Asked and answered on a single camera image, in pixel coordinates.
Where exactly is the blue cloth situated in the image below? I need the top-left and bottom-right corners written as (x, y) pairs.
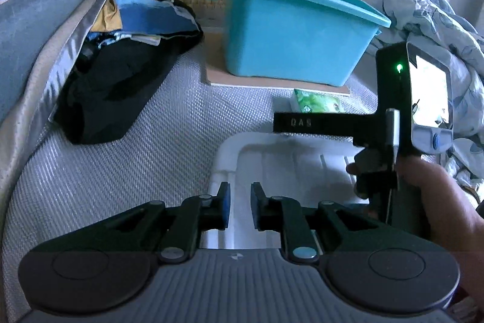
top-left (87, 0), bottom-right (201, 44)

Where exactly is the black clothes pile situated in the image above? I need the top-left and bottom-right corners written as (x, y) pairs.
top-left (51, 0), bottom-right (205, 146)

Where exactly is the cardboard sheet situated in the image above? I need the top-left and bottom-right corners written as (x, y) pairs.
top-left (206, 33), bottom-right (350, 97)

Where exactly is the blue plastic storage bin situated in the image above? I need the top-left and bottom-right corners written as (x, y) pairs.
top-left (202, 0), bottom-right (392, 87)

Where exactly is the floral blue white blanket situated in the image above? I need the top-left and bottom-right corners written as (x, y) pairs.
top-left (363, 0), bottom-right (484, 203)

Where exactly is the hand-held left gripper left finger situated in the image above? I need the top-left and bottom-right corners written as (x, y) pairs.
top-left (76, 181), bottom-right (232, 265)

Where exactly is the grey woven bed mat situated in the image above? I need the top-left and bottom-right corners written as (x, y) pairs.
top-left (0, 43), bottom-right (379, 323)

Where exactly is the mustard yellow cloth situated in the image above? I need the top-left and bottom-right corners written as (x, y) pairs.
top-left (91, 0), bottom-right (123, 33)

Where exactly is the person's right forearm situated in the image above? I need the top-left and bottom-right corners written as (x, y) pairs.
top-left (452, 251), bottom-right (484, 323)

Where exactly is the grey cushion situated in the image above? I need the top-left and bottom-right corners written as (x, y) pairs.
top-left (0, 0), bottom-right (121, 123)

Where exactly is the green tissue packet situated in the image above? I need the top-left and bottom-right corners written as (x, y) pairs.
top-left (291, 88), bottom-right (344, 115)

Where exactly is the white bin lid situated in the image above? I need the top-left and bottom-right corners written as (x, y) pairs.
top-left (210, 132), bottom-right (375, 252)

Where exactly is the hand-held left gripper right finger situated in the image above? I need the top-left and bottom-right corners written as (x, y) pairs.
top-left (250, 182), bottom-right (413, 265)

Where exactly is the person's right hand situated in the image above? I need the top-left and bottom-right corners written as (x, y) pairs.
top-left (346, 156), bottom-right (484, 256)

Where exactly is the grey pillow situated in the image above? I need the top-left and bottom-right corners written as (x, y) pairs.
top-left (0, 0), bottom-right (139, 210)

